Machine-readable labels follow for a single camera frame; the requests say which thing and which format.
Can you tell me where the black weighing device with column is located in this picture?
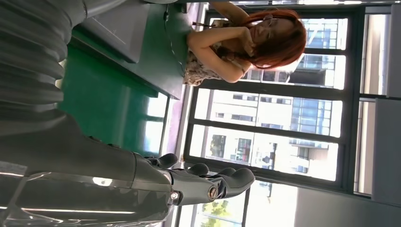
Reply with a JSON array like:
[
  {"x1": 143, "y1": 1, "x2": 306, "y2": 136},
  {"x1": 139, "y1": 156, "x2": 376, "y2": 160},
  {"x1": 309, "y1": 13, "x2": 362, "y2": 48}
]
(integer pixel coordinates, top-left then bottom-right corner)
[{"x1": 74, "y1": 0, "x2": 180, "y2": 64}]

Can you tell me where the person at weighing device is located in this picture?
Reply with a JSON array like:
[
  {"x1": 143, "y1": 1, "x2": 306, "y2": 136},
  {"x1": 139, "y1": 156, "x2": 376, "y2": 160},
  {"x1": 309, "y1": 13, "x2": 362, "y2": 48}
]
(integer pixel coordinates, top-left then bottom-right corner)
[{"x1": 183, "y1": 1, "x2": 308, "y2": 87}]

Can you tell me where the green conveyor belt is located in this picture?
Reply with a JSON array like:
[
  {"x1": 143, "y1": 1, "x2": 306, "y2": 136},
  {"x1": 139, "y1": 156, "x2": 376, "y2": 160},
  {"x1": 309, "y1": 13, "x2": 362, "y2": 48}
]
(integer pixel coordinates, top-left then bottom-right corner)
[{"x1": 57, "y1": 46, "x2": 170, "y2": 157}]

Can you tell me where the black framed window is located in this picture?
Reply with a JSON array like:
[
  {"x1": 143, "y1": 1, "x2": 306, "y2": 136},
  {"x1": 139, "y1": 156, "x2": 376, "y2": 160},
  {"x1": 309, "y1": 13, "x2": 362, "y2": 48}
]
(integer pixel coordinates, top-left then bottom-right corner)
[{"x1": 174, "y1": 2, "x2": 401, "y2": 227}]

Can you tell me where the thin black table cable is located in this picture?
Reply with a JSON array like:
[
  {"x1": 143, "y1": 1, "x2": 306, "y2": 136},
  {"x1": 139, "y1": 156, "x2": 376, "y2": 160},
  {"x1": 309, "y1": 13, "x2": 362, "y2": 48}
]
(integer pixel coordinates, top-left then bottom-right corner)
[{"x1": 162, "y1": 3, "x2": 186, "y2": 77}]

